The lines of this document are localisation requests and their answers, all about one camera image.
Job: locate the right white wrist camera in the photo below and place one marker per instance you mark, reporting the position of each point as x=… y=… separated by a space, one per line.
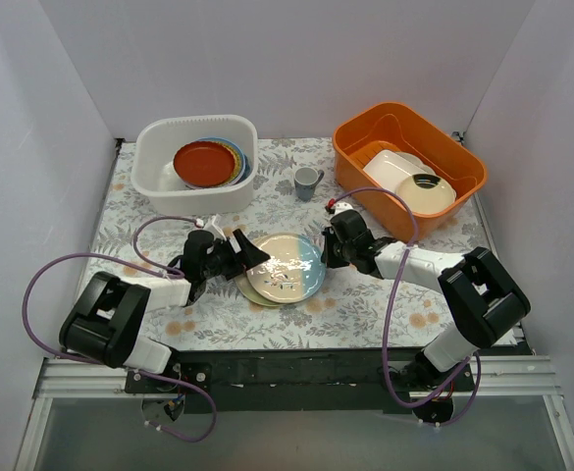
x=336 y=207

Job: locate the orange plastic bin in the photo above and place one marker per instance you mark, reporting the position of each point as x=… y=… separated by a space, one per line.
x=393 y=147

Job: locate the white plastic bin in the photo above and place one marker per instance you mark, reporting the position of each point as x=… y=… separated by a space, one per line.
x=153 y=174

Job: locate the light blue bear plate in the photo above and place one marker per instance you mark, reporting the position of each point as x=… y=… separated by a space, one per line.
x=244 y=168

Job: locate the cream and blue plate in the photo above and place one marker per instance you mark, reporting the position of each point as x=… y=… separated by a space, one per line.
x=294 y=271

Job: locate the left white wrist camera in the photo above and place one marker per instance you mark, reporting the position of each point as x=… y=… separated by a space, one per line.
x=212 y=225

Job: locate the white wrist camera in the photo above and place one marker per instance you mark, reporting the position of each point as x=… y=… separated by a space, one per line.
x=336 y=207
x=212 y=225

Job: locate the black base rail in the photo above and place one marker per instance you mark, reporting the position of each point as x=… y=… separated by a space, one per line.
x=292 y=379

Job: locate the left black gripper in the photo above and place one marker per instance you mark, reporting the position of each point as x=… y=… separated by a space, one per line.
x=234 y=254

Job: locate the grey ceramic mug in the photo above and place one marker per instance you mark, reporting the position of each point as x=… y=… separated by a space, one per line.
x=306 y=180

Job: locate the cream round plate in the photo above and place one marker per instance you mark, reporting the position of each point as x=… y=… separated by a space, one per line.
x=426 y=194

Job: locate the white round plate in bin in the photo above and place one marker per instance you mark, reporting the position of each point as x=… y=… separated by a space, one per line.
x=417 y=162

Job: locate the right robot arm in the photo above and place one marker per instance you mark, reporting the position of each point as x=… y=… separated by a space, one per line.
x=482 y=298

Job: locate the aluminium frame profile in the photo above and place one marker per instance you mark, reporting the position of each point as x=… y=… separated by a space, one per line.
x=527 y=375

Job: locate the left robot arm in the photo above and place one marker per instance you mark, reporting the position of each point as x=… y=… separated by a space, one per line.
x=104 y=324

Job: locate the floral table mat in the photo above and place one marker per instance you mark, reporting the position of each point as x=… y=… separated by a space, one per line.
x=349 y=310

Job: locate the woven bamboo tray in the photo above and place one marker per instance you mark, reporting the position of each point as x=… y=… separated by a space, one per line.
x=237 y=157

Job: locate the red-brown plastic plate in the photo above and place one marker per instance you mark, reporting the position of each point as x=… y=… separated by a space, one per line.
x=204 y=163

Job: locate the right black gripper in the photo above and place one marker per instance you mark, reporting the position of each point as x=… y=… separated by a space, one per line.
x=333 y=252

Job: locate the white rectangular dish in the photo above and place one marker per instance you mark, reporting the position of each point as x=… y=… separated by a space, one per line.
x=388 y=170

